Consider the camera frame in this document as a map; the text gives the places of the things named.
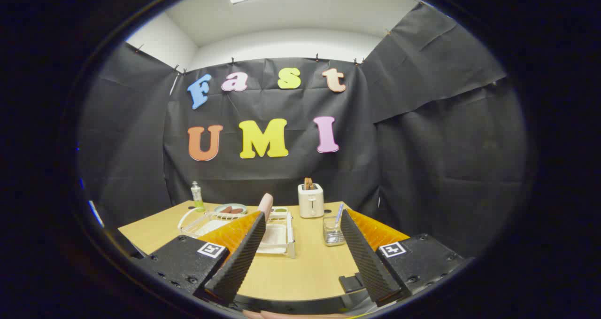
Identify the cream toaster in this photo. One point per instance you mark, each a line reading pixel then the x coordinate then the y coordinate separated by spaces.
pixel 311 204

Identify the brown sausage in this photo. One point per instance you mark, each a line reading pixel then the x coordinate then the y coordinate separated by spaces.
pixel 226 210
pixel 237 211

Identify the white dish rack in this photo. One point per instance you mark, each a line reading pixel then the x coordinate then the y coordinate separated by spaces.
pixel 277 237

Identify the pink plate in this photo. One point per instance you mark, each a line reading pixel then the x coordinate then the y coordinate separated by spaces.
pixel 265 205

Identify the green plate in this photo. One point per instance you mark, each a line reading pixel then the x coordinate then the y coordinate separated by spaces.
pixel 230 206

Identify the clear basket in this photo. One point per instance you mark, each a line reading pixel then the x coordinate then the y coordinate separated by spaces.
pixel 332 235

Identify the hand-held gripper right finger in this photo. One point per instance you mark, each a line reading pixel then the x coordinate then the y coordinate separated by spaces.
pixel 366 258

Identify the slice of toast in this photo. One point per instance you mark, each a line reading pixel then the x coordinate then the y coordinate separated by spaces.
pixel 308 183

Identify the black backdrop cloth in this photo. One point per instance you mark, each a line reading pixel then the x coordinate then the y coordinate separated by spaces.
pixel 446 145

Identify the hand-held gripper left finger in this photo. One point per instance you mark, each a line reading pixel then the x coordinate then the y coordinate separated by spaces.
pixel 237 265

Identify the small green-capped bottle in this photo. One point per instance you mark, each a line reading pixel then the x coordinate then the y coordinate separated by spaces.
pixel 197 197

